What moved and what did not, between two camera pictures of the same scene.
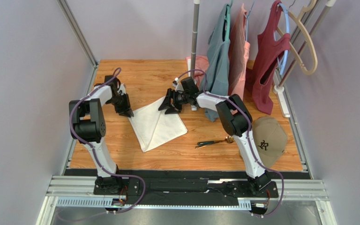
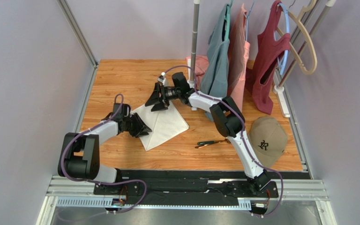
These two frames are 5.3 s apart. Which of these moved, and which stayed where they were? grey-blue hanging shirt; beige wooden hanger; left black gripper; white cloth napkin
Moved: left black gripper
Stayed: grey-blue hanging shirt; white cloth napkin; beige wooden hanger
